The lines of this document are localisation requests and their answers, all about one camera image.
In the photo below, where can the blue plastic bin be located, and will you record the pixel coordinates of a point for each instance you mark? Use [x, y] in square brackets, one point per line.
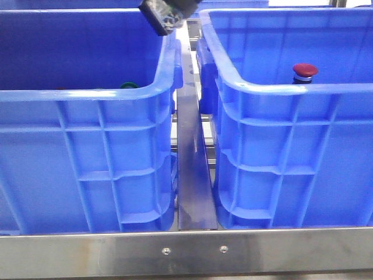
[93, 158]
[289, 155]

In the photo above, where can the steel divider bar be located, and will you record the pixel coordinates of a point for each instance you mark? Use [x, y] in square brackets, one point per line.
[196, 208]

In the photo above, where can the red mushroom push button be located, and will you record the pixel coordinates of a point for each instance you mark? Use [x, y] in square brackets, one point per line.
[304, 73]

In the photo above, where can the right blue plastic bin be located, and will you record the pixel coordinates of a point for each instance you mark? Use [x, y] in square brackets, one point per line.
[289, 155]

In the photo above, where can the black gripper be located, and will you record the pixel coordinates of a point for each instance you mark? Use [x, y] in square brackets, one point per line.
[165, 16]

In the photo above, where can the green push button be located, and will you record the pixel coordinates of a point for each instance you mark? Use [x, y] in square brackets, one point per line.
[129, 85]

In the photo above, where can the steel front rail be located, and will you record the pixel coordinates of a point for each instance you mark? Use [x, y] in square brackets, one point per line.
[193, 253]

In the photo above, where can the rear left blue bin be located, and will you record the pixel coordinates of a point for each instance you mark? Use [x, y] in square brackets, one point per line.
[67, 4]

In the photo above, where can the right rail screw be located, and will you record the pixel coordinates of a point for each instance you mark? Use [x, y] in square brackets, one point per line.
[223, 249]

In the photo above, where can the rear right blue bin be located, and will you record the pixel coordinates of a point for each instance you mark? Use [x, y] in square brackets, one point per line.
[218, 4]

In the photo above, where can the left blue plastic bin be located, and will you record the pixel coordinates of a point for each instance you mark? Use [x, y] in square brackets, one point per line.
[93, 158]

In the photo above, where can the rail screw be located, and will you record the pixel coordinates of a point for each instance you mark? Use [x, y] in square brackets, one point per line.
[166, 251]
[223, 249]

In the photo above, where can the left rail screw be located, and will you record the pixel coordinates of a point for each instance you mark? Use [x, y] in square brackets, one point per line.
[166, 251]

